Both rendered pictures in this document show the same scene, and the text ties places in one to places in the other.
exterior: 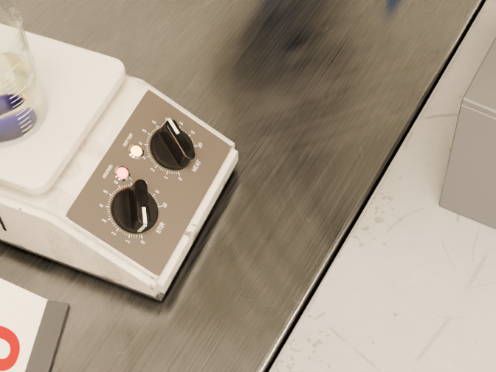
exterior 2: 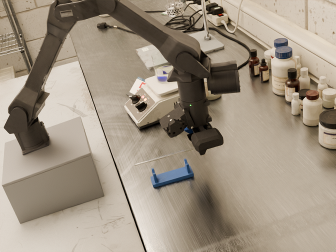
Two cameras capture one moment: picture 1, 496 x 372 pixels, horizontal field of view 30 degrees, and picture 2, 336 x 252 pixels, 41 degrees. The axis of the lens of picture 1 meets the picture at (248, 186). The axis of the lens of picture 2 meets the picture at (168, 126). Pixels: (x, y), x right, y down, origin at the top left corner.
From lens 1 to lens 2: 1.43 m
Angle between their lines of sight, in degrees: 87
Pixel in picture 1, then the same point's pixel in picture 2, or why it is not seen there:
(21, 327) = not seen: hidden behind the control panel
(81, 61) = (166, 89)
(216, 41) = (178, 140)
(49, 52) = (174, 86)
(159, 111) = (150, 104)
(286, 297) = (106, 125)
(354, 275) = (97, 135)
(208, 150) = (139, 115)
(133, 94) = (156, 99)
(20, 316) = not seen: hidden behind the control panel
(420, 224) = (92, 148)
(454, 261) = not seen: hidden behind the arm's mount
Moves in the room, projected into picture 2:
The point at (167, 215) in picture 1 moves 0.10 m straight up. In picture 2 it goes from (132, 106) to (125, 75)
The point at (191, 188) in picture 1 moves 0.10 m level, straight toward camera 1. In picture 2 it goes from (134, 111) to (108, 105)
